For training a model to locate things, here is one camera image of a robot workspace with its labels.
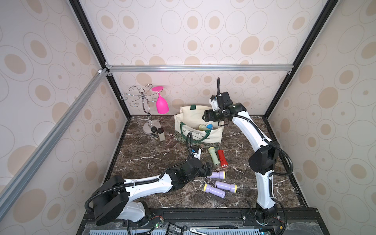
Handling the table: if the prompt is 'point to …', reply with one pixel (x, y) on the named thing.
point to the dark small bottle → (154, 130)
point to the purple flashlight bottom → (207, 189)
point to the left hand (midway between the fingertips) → (213, 166)
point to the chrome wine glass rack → (151, 126)
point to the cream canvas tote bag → (190, 119)
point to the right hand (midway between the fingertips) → (213, 115)
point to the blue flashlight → (210, 126)
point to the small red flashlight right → (223, 161)
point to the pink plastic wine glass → (162, 106)
